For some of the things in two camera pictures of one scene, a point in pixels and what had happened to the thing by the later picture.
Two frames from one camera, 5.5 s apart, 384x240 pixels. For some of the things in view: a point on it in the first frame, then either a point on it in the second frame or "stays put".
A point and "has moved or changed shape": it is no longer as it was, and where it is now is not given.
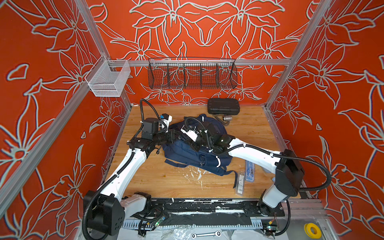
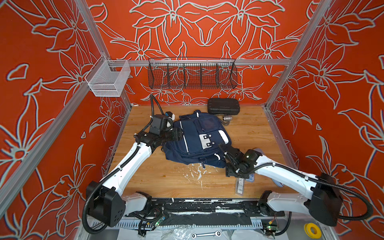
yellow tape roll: (313, 230) stays put
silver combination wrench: (218, 233) stays put
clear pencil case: (240, 183) stays put
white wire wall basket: (107, 78) stays put
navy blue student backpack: (179, 154) has moved or changed shape
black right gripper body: (201, 141) to (233, 171)
